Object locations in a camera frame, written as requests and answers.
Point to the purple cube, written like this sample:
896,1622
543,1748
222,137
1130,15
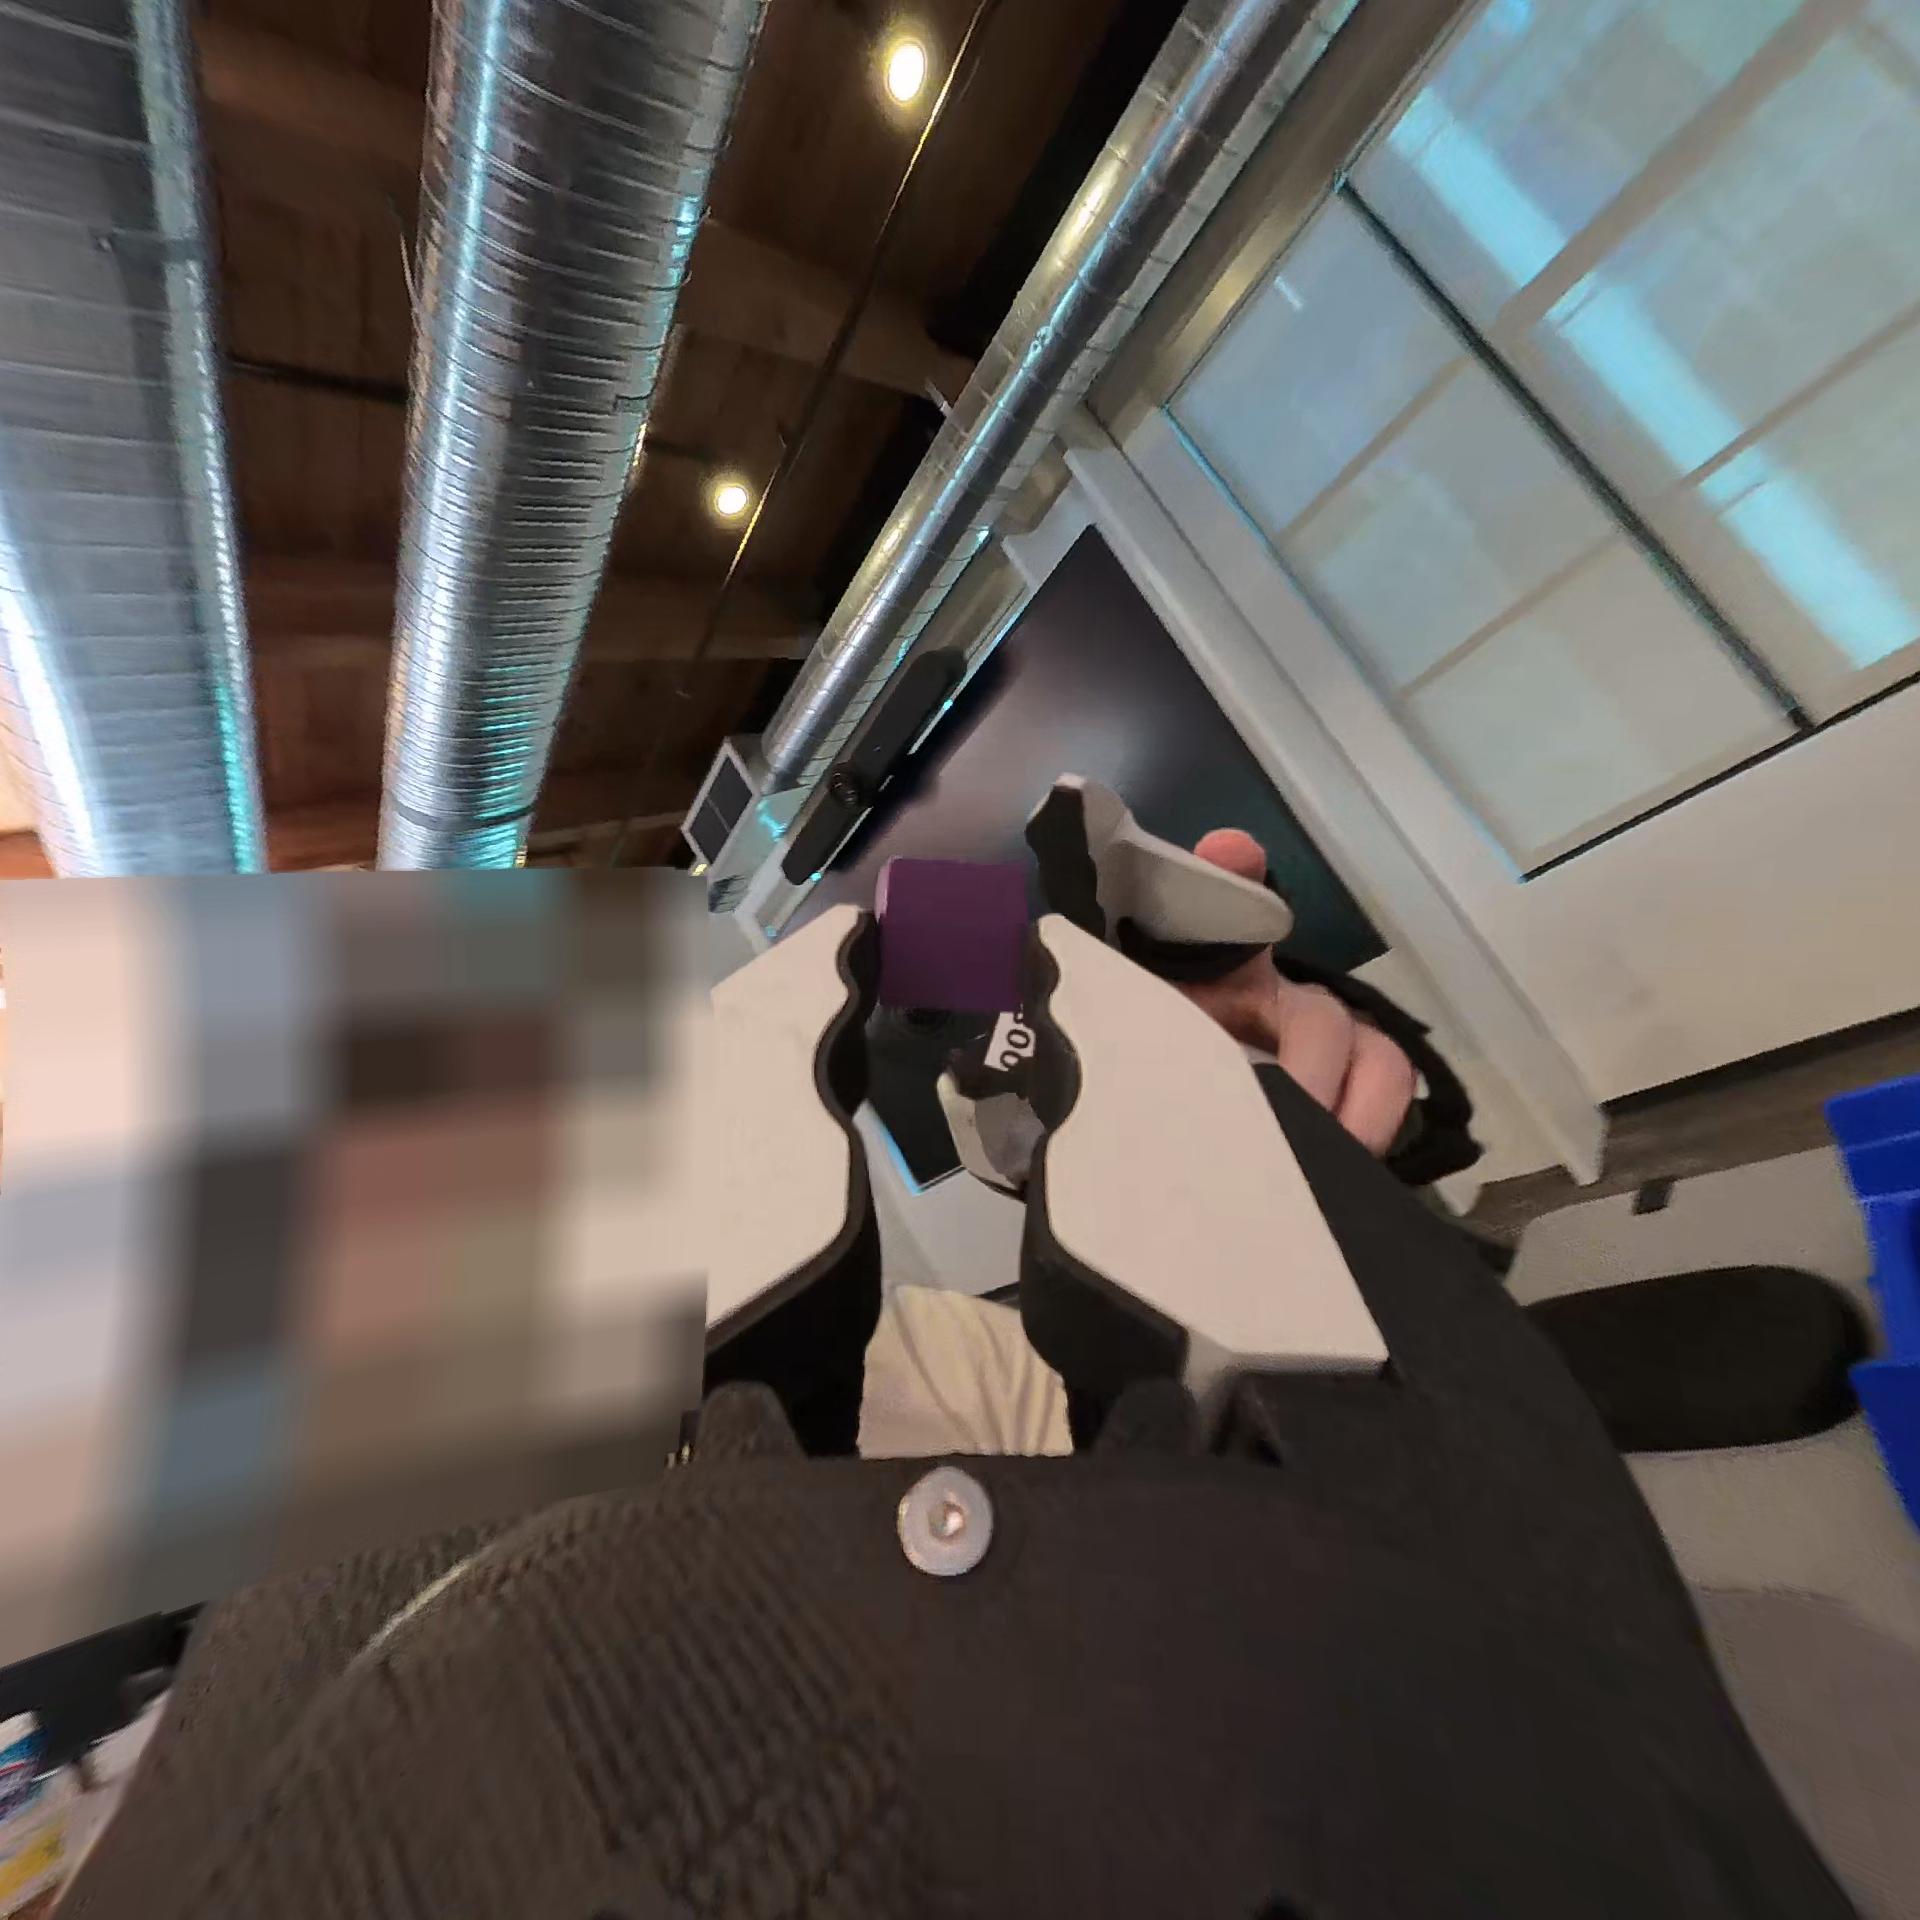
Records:
956,933

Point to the blue plastic bin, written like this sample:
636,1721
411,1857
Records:
1885,1274

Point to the black webcam bar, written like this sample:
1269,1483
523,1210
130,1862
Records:
887,764

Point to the large window with blinds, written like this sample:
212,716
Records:
1576,375

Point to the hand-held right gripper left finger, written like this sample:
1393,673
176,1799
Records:
764,1111

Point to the round ceiling light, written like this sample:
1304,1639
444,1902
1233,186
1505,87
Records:
906,68
730,496

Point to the large silver air duct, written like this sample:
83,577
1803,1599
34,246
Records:
105,448
539,448

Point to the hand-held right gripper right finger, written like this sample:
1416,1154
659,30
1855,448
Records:
1187,1185

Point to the black rounded object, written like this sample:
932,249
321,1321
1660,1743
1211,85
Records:
1697,1356

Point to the black wall television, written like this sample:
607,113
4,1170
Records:
1138,704

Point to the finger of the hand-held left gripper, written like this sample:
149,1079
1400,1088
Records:
1164,885
996,1133

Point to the white blue labelled container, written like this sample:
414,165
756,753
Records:
28,1799

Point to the person's left hand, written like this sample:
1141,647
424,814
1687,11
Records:
1336,1057

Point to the slim silver air duct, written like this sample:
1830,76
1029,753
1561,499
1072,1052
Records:
1022,375

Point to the person's white shirt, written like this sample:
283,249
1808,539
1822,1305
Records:
962,1372

